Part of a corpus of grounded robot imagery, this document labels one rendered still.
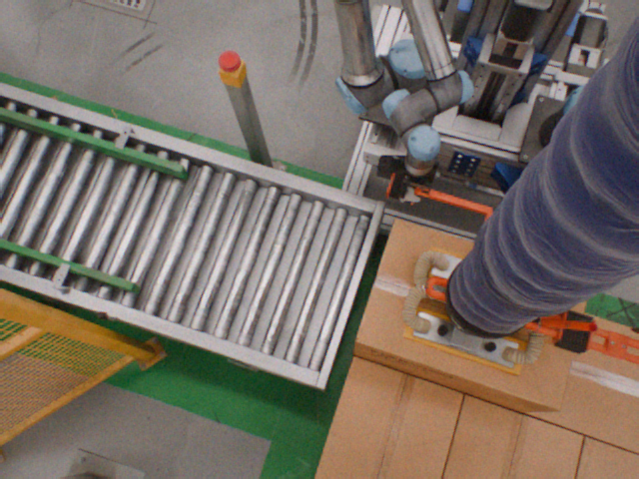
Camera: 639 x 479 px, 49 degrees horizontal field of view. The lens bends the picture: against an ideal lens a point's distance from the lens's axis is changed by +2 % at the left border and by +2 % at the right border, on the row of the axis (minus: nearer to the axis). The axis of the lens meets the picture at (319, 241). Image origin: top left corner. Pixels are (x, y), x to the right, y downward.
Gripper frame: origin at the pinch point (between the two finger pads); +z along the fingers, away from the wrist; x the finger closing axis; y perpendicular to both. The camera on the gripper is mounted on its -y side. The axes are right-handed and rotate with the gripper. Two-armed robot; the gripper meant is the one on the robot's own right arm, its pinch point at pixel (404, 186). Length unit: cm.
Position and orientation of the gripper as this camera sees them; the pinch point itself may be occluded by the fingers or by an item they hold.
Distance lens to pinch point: 199.6
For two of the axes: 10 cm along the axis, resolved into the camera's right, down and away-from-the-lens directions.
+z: 0.4, 2.6, 9.7
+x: 3.2, -9.2, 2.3
